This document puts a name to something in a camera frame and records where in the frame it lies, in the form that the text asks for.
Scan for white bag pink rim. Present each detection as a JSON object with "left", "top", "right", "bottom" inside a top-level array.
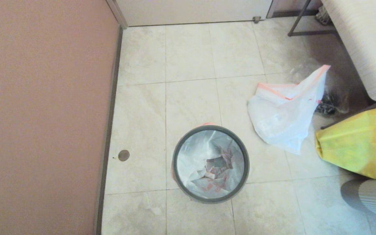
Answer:
[{"left": 247, "top": 65, "right": 331, "bottom": 155}]

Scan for small grey patterned item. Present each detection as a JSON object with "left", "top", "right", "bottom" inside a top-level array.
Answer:
[{"left": 315, "top": 6, "right": 331, "bottom": 25}]

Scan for beige wooden table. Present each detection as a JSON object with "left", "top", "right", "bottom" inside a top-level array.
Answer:
[{"left": 320, "top": 0, "right": 376, "bottom": 102}]

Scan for white door frame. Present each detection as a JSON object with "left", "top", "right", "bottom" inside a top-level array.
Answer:
[{"left": 106, "top": 0, "right": 128, "bottom": 30}]

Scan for dark metal furniture frame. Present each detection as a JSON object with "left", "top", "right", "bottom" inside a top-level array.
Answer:
[{"left": 287, "top": 0, "right": 342, "bottom": 37}]

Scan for grey ribbed round object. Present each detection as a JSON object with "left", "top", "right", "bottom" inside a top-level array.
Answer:
[{"left": 341, "top": 178, "right": 376, "bottom": 220}]

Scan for grey baseboard strip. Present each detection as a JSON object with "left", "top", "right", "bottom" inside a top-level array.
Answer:
[{"left": 93, "top": 26, "right": 123, "bottom": 235}]

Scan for yellow fabric bag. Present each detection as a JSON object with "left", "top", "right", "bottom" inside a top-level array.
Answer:
[{"left": 315, "top": 104, "right": 376, "bottom": 179}]

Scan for fresh white orange-printed bag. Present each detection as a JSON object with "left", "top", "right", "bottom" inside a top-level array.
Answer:
[{"left": 171, "top": 123, "right": 245, "bottom": 200}]

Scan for white door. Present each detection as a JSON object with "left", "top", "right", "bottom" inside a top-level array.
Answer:
[{"left": 115, "top": 0, "right": 273, "bottom": 27}]

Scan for clear plastic bag dark contents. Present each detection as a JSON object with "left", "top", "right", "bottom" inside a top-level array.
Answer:
[{"left": 289, "top": 60, "right": 350, "bottom": 116}]

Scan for grey bin rim ring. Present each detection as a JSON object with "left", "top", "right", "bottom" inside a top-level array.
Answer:
[{"left": 172, "top": 125, "right": 250, "bottom": 204}]

